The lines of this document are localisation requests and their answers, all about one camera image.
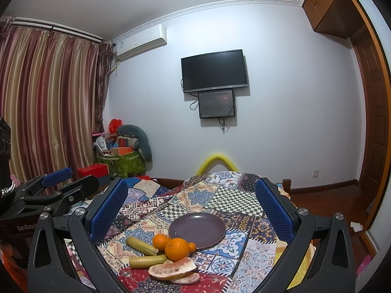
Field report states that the wall power socket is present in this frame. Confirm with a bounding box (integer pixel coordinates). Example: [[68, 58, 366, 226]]
[[312, 169, 319, 178]]

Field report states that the white air conditioner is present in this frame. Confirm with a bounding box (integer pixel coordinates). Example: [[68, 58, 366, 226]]
[[115, 24, 167, 62]]

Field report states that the wooden overhead cabinet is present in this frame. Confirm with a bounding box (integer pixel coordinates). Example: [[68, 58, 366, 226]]
[[303, 0, 365, 39]]

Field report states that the red plastic bag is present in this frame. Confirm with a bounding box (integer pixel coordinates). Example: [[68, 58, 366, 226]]
[[109, 118, 123, 134]]

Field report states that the medium orange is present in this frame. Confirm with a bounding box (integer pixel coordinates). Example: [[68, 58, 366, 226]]
[[152, 233, 171, 251]]

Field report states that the grey neck pillow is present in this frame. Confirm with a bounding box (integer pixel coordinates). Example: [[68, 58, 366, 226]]
[[117, 124, 152, 162]]

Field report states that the red box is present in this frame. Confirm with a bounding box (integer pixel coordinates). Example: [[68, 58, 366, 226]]
[[77, 163, 109, 178]]

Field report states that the patchwork patterned bedspread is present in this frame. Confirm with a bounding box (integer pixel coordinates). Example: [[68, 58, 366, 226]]
[[62, 170, 317, 293]]

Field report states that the small wall monitor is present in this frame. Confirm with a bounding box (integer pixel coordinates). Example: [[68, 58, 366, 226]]
[[198, 89, 236, 119]]

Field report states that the small mandarin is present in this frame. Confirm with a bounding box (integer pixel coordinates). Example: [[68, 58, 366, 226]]
[[188, 242, 196, 254]]

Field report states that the small pomelo segment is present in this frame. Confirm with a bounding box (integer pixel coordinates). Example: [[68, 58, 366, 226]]
[[170, 272, 200, 286]]

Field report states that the purple round plate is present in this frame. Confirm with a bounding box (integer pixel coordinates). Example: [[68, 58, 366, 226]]
[[168, 212, 226, 249]]

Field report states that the large orange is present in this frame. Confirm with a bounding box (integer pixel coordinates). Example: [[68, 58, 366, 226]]
[[164, 237, 190, 261]]

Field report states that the wooden door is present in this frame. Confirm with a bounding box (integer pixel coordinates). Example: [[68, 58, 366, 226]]
[[351, 0, 390, 230]]

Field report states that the sugarcane piece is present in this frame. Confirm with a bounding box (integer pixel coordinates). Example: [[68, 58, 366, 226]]
[[126, 236, 159, 256], [129, 255, 167, 269]]

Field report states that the green storage box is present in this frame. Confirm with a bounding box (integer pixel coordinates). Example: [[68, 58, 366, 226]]
[[96, 151, 146, 178]]

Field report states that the yellow foam tube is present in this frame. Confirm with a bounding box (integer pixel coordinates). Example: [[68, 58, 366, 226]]
[[196, 154, 238, 175]]

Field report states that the striped red gold curtain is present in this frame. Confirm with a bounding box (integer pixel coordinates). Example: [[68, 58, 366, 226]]
[[1, 15, 114, 182]]

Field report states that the large wall television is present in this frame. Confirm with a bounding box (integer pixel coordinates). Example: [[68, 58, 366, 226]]
[[181, 49, 249, 93]]

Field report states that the large pomelo segment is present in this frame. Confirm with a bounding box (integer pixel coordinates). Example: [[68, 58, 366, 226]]
[[148, 257, 197, 281]]

